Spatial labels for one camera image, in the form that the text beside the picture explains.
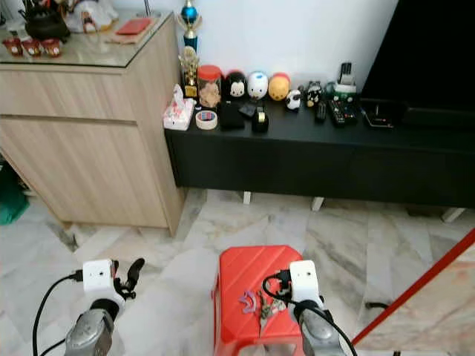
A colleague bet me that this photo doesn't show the keys with purple keychain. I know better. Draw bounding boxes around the keys with purple keychain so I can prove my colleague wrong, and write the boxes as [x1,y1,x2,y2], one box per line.
[238,290,270,324]

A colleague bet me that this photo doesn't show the red plastic stool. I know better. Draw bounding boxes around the red plastic stool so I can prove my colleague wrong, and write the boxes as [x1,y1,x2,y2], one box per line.
[212,245,305,356]

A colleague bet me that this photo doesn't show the black TV console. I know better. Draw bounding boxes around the black TV console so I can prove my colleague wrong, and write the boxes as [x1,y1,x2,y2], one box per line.
[165,95,475,223]

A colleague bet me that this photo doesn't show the light wooden cabinet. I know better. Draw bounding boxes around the light wooden cabinet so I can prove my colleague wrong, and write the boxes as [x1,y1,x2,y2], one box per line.
[0,13,187,237]

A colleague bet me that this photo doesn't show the green bag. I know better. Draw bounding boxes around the green bag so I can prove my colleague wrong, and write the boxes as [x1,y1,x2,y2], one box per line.
[0,165,31,226]

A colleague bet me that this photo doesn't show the marble table with red edge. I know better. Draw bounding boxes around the marble table with red edge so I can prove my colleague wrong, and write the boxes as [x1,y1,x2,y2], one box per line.
[350,226,475,356]

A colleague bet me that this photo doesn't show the black tape dispenser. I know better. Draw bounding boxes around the black tape dispenser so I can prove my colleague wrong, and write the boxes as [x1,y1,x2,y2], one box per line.
[252,105,270,134]

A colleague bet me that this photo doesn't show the pink tissue pack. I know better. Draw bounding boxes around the pink tissue pack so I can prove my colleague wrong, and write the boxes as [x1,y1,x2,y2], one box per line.
[163,84,196,131]

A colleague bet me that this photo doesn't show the white tape roll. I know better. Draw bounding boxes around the white tape roll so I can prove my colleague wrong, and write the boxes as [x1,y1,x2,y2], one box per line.
[195,110,219,131]

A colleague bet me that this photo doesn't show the flat black box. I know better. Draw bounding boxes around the flat black box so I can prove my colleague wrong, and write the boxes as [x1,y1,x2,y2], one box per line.
[219,101,246,131]

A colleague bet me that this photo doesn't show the wide black remote control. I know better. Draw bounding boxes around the wide black remote control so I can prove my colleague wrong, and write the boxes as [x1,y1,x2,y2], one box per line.
[330,98,359,127]

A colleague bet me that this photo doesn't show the small panda figure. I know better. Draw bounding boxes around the small panda figure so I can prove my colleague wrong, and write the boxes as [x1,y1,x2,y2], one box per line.
[286,88,303,111]

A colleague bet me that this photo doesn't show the small black white figure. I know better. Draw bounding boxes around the small black white figure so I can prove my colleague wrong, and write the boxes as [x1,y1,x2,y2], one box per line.
[305,81,322,108]

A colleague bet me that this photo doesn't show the black tray under television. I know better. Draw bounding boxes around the black tray under television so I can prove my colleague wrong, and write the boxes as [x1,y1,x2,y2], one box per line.
[361,97,405,130]

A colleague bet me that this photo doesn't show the yellow round plush toy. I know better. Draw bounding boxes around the yellow round plush toy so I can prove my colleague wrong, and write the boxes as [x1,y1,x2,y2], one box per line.
[269,73,292,102]

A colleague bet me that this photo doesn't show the white round plush toy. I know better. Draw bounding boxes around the white round plush toy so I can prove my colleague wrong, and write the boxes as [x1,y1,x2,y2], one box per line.
[247,71,270,101]

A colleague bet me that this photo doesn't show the clear jar red lid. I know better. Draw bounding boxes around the clear jar red lid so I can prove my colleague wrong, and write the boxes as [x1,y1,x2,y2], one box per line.
[197,65,223,111]

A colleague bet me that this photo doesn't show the black mouse plush toy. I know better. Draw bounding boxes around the black mouse plush toy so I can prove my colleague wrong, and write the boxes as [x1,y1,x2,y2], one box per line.
[225,70,248,100]

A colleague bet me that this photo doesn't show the small gold trophy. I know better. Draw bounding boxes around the small gold trophy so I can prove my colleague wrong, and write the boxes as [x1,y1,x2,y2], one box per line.
[180,46,200,99]

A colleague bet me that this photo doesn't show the green stand with phone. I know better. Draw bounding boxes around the green stand with phone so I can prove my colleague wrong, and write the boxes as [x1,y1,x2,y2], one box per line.
[332,62,358,97]

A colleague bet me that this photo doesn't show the small red cup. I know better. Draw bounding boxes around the small red cup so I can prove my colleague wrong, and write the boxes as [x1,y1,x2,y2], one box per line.
[23,38,43,58]
[42,39,63,59]
[4,36,24,57]

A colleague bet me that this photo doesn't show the flat red box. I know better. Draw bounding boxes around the flat red box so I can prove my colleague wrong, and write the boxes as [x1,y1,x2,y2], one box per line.
[115,17,154,37]

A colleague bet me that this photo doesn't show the white figurine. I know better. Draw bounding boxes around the white figurine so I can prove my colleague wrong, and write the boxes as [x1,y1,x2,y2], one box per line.
[67,0,119,35]

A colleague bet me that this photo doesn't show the blue ball trophy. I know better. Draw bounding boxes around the blue ball trophy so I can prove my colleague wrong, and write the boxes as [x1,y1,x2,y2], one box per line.
[177,0,202,53]

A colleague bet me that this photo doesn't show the black teapot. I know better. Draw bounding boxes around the black teapot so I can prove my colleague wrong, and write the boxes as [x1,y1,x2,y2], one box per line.
[19,0,72,42]

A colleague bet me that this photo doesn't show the black television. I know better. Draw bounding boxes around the black television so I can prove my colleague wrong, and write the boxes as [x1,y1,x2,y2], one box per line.
[359,0,475,131]

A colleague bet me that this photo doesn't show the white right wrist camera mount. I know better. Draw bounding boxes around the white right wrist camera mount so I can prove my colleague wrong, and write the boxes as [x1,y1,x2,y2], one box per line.
[289,260,323,305]

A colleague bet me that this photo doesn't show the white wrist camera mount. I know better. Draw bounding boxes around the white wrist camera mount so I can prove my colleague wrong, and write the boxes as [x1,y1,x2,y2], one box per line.
[82,260,118,306]
[289,260,323,305]

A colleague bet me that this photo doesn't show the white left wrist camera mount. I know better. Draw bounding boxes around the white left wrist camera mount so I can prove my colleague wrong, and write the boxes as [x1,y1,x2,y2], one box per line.
[82,260,118,306]

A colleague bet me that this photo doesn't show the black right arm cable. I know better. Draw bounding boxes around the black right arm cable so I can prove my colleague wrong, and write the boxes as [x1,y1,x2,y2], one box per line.
[261,272,360,356]

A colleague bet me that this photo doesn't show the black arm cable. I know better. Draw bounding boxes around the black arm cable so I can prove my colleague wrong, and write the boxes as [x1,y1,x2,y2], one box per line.
[261,272,360,356]
[31,271,85,356]

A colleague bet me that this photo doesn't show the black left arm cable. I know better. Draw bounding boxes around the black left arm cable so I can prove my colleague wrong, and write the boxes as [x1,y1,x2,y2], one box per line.
[31,271,85,356]

